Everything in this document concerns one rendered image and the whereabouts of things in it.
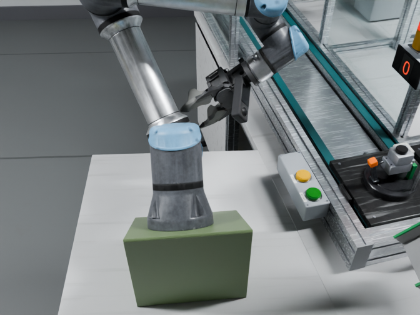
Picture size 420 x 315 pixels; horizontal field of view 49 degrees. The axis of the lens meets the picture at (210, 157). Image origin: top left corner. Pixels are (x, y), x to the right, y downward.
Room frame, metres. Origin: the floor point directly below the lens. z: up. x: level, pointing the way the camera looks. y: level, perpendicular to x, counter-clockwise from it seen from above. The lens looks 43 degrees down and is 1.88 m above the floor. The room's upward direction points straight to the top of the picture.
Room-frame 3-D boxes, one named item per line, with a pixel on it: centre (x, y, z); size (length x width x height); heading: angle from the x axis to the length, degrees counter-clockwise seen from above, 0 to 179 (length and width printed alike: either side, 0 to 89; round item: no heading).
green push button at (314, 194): (0.83, -0.28, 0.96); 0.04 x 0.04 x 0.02
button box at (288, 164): (0.90, -0.26, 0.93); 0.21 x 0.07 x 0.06; 14
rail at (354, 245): (1.10, -0.27, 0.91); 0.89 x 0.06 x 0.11; 14
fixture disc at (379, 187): (0.87, -0.49, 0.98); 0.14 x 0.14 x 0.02
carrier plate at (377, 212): (0.87, -0.49, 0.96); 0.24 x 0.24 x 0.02; 14
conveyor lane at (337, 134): (1.16, -0.44, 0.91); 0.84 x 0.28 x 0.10; 14
